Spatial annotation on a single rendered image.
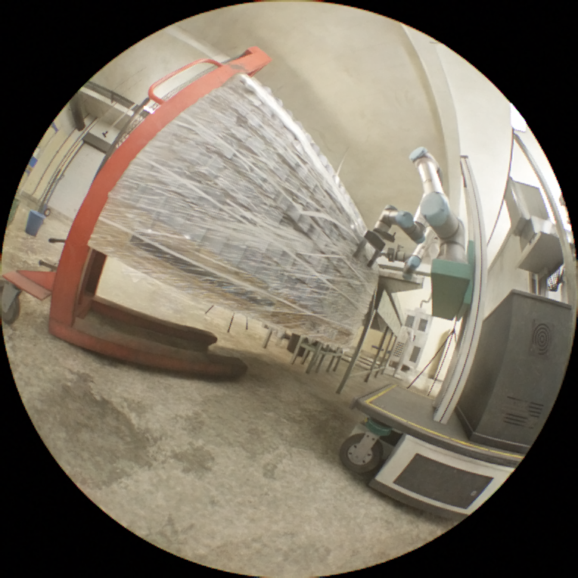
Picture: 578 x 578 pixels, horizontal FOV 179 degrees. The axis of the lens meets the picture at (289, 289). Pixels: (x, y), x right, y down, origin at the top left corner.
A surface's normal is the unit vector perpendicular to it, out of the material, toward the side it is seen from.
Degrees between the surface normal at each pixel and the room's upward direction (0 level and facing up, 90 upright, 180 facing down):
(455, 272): 90
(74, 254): 90
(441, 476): 90
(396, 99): 180
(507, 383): 90
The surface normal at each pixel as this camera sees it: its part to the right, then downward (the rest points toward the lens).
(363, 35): -0.38, 0.92
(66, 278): 0.70, 0.21
